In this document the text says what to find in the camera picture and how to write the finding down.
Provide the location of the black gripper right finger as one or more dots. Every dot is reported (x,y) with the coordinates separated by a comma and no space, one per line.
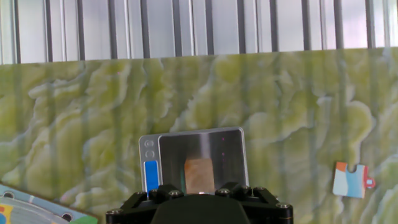
(264,205)

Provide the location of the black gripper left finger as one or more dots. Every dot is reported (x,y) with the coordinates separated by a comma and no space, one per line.
(146,202)

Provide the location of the small wooden cube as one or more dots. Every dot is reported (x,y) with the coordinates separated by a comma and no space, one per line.
(199,175)

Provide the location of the silver digital pocket scale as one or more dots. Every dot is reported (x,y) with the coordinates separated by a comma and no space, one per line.
(174,149)

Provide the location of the loose jigsaw puzzle piece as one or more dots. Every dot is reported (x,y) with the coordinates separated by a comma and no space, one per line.
(349,182)

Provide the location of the green marble pattern mat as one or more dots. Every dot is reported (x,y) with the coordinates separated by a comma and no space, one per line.
(93,124)

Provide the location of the colourful car puzzle board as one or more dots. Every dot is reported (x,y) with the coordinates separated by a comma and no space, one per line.
(37,208)

